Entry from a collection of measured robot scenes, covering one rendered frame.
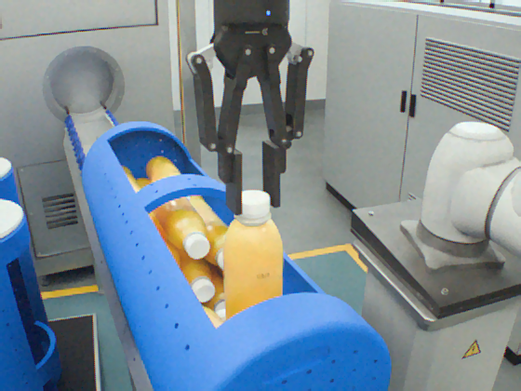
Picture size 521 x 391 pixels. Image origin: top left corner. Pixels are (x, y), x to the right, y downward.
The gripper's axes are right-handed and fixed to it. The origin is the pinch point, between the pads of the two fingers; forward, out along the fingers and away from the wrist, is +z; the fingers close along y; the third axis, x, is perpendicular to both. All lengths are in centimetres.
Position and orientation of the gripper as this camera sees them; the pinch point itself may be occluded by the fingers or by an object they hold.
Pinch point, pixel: (252, 178)
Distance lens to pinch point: 53.9
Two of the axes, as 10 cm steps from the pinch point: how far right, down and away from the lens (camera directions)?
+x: 4.2, 3.6, -8.3
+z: 0.0, 9.2, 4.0
